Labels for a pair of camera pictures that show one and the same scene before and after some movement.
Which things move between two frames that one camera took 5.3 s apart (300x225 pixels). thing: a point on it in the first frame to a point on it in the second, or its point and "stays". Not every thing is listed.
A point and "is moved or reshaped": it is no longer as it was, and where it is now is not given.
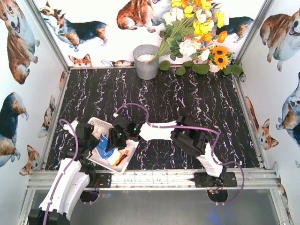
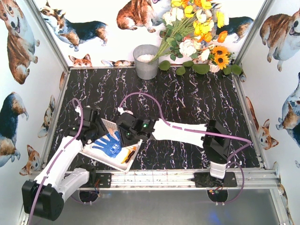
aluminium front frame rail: x=45 y=180 stays
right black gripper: x=115 y=143 to x=126 y=135
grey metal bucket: x=143 y=54 stays
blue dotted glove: x=101 y=147 is moved or reshaped
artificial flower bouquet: x=189 y=35 stays
